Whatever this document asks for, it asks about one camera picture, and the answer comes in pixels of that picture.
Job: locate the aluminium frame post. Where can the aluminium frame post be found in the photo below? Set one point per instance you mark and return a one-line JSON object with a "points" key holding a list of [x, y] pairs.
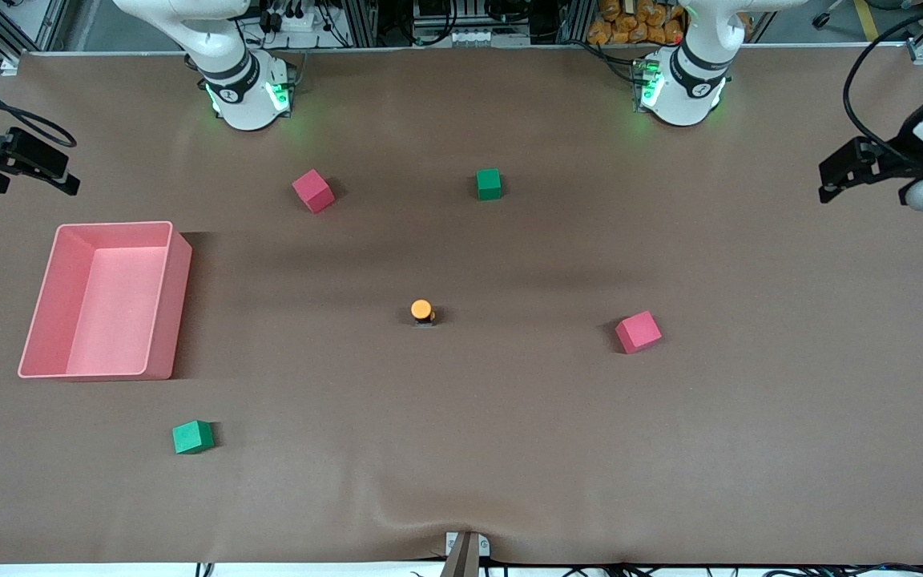
{"points": [[361, 22], [575, 20]]}

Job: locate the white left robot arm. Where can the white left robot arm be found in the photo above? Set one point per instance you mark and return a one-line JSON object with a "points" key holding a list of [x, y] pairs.
{"points": [[682, 96]]}

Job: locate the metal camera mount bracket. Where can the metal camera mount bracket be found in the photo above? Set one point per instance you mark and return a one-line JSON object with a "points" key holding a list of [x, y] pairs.
{"points": [[465, 557]]}

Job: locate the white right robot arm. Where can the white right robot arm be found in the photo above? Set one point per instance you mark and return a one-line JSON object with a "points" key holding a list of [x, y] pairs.
{"points": [[245, 96]]}

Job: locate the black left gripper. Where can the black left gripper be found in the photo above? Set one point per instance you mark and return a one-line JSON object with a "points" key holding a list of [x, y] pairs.
{"points": [[899, 160]]}

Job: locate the orange push button switch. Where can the orange push button switch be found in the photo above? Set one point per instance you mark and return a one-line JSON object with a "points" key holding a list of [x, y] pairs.
{"points": [[421, 308]]}

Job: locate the pink foam cube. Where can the pink foam cube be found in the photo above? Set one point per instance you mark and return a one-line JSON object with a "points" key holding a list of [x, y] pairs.
{"points": [[638, 332], [313, 191]]}

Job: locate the pink plastic bin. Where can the pink plastic bin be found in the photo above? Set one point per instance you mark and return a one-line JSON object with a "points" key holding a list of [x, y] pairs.
{"points": [[101, 353]]}

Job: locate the brown table cover sheet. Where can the brown table cover sheet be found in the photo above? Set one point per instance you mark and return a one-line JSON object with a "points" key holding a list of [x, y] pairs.
{"points": [[461, 449]]}

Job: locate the orange snack bag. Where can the orange snack bag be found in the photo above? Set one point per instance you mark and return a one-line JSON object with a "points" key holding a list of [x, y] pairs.
{"points": [[630, 24]]}

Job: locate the white terminal block row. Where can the white terminal block row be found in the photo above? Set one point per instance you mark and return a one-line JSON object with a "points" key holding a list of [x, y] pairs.
{"points": [[473, 36]]}

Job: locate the aluminium frame corner bracket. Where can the aluminium frame corner bracket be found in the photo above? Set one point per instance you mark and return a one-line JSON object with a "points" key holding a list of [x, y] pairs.
{"points": [[10, 66], [921, 53]]}

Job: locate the white power strip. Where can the white power strip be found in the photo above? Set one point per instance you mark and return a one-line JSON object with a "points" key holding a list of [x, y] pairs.
{"points": [[293, 22]]}

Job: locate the green foam cube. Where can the green foam cube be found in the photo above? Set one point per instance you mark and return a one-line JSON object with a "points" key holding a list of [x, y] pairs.
{"points": [[191, 437], [489, 184]]}

